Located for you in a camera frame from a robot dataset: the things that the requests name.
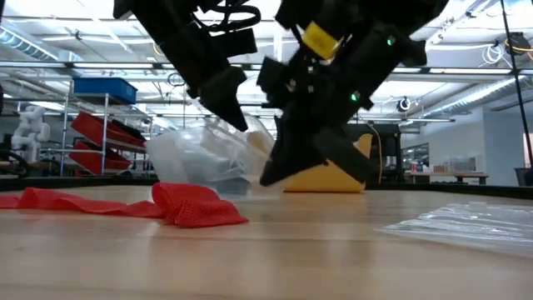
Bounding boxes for wooden background table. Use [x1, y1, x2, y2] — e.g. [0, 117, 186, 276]
[406, 171, 490, 186]

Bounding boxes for red bandage strip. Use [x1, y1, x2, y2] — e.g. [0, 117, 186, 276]
[0, 182, 250, 229]

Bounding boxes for silver ventilation duct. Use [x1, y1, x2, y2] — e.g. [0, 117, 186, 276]
[420, 76, 533, 118]
[0, 25, 62, 63]

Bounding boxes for yellow plastic bin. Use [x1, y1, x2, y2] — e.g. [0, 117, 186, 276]
[245, 131, 374, 193]

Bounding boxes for clear plastic zip bag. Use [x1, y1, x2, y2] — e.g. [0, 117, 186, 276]
[376, 202, 533, 258]
[145, 116, 276, 197]

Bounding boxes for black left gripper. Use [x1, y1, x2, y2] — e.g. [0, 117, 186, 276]
[124, 0, 259, 133]

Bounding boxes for yellow hanging cable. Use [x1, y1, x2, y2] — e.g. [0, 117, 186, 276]
[366, 120, 383, 184]

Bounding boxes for black tall cabinet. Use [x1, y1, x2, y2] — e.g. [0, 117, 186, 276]
[357, 122, 403, 184]

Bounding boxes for blue storage bin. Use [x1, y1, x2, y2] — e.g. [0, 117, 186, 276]
[72, 77, 138, 105]

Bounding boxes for black hanging cable loop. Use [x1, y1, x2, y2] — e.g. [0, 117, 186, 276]
[167, 72, 187, 88]

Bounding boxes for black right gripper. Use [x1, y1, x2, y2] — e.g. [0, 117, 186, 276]
[256, 22, 429, 188]

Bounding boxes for metal shelf rack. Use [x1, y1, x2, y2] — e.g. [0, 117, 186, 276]
[41, 78, 153, 178]

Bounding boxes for red storage bins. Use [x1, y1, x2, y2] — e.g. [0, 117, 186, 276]
[68, 111, 152, 176]

